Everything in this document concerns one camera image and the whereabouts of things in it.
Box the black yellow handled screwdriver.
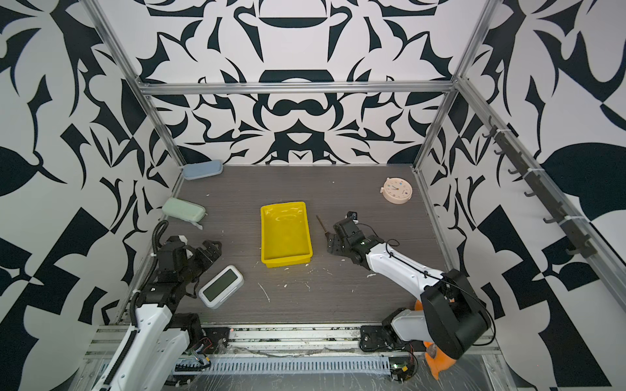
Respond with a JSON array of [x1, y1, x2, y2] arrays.
[[316, 215, 329, 236]]

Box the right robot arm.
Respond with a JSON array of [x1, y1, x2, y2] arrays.
[[324, 212, 496, 359]]

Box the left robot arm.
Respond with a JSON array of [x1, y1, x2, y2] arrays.
[[92, 236, 222, 390]]

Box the yellow plastic bin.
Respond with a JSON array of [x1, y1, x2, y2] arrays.
[[260, 201, 313, 269]]

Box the white digital clock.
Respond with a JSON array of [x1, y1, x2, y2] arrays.
[[198, 265, 245, 310]]

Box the green glasses case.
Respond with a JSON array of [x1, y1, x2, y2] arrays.
[[162, 197, 206, 230]]

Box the blue glasses case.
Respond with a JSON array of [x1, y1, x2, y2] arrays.
[[183, 161, 223, 181]]

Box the aluminium frame rail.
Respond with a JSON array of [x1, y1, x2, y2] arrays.
[[83, 324, 501, 360]]

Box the white cable duct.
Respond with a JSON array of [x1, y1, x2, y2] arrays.
[[173, 356, 391, 376]]

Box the black wall hook rack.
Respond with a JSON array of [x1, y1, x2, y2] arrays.
[[483, 117, 598, 258]]

